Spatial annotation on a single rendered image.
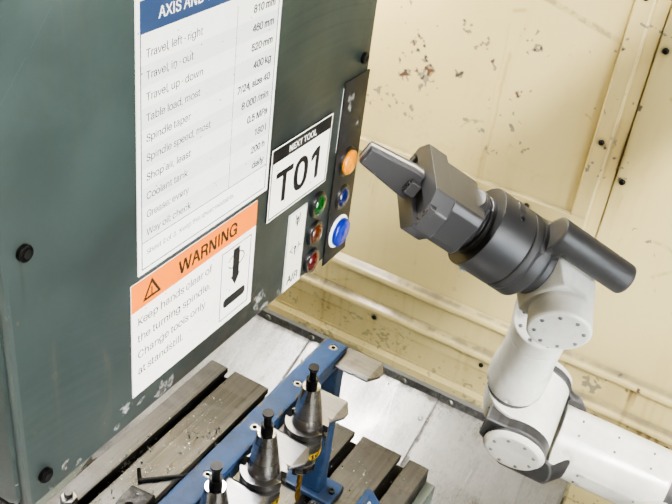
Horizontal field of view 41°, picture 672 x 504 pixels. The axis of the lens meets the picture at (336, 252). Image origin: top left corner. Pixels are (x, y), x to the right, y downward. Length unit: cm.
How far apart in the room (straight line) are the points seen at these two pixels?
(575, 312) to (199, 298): 38
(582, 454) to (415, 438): 78
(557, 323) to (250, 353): 120
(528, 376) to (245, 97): 53
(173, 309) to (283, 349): 134
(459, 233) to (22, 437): 45
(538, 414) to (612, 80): 59
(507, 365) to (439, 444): 85
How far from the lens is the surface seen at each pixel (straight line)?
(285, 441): 130
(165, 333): 71
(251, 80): 68
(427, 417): 193
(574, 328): 93
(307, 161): 80
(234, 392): 182
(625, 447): 119
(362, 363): 143
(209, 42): 63
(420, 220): 84
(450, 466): 189
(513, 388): 109
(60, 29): 52
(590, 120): 155
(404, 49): 163
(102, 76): 55
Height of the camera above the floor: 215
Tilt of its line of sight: 34 degrees down
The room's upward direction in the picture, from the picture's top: 8 degrees clockwise
